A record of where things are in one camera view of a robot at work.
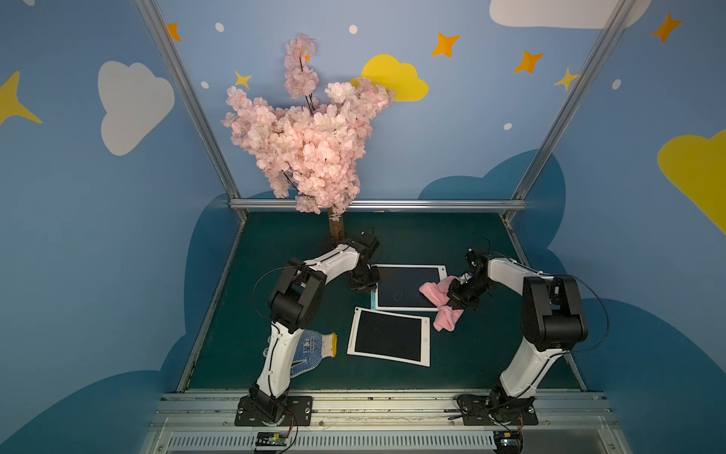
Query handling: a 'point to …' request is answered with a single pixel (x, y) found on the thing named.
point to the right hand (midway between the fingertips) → (448, 303)
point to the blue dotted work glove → (311, 348)
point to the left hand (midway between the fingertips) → (376, 286)
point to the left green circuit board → (271, 439)
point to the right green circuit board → (508, 442)
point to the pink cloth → (437, 293)
